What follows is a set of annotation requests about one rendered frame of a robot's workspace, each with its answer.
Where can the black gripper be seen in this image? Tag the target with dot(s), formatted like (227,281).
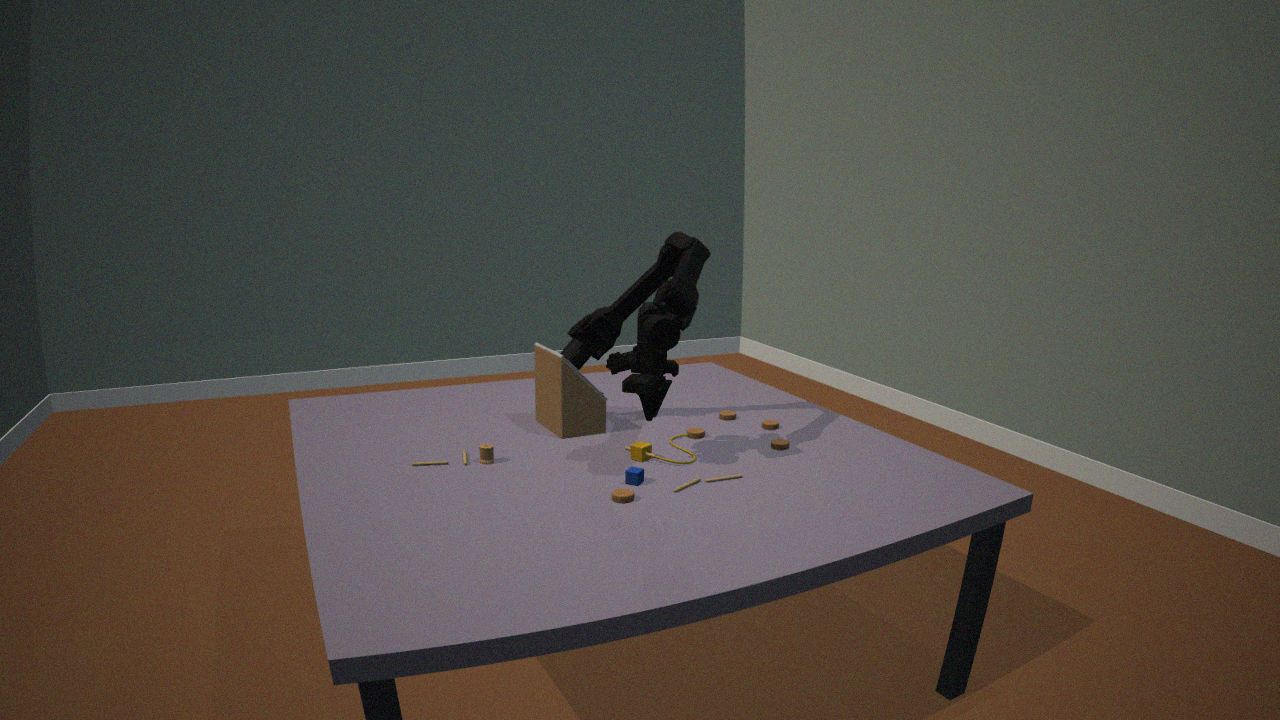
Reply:
(650,385)

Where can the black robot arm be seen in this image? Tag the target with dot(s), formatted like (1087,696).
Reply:
(682,257)

